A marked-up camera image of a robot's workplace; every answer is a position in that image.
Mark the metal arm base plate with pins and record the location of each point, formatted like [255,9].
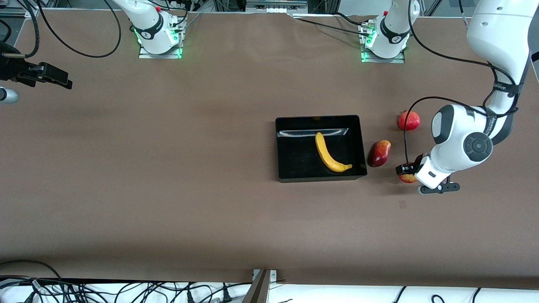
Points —
[145,55]
[379,60]

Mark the silver table edge bracket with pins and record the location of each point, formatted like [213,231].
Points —
[273,275]

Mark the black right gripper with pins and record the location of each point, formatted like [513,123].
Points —
[9,68]

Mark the red pomegranate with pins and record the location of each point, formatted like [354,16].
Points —
[412,122]

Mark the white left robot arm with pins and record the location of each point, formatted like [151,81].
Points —
[497,38]

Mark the red yellow mango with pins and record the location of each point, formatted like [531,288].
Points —
[379,153]

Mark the red yellow apple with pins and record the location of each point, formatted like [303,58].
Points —
[407,179]

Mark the black plastic tray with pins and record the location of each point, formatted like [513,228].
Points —
[303,162]

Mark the silver corner bracket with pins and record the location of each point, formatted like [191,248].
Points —
[31,13]

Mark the grey metal frame bar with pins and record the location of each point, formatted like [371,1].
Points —
[276,8]

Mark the yellow banana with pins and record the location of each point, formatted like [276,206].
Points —
[326,155]

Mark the aluminium camera post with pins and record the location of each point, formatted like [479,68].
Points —
[257,292]

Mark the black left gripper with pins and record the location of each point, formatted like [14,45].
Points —
[418,163]

